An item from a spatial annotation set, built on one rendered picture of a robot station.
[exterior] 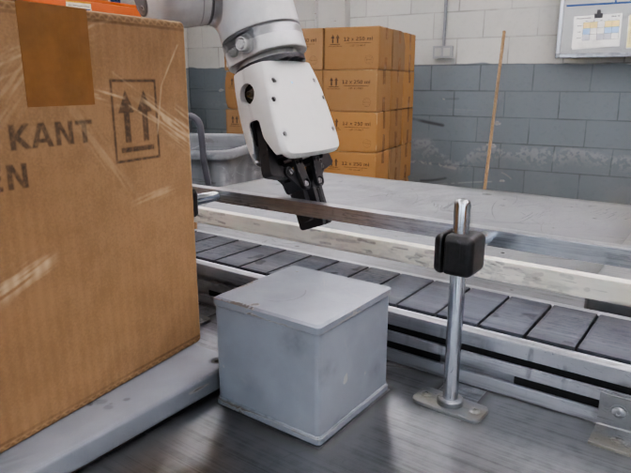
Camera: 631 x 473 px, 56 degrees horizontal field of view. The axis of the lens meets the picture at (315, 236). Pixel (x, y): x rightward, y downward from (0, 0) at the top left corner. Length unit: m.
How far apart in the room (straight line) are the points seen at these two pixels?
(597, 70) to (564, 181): 0.82
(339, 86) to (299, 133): 3.17
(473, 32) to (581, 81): 0.89
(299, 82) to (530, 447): 0.39
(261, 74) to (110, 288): 0.26
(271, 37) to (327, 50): 3.19
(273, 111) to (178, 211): 0.15
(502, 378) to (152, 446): 0.28
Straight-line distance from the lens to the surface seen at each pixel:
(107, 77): 0.44
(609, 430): 0.49
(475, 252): 0.43
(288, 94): 0.60
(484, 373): 0.52
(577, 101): 4.84
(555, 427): 0.49
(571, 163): 4.87
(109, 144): 0.44
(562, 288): 0.56
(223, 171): 2.51
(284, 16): 0.62
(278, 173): 0.59
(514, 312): 0.55
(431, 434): 0.45
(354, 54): 3.73
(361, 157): 3.73
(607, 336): 0.53
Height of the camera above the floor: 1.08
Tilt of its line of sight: 15 degrees down
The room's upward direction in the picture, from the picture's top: straight up
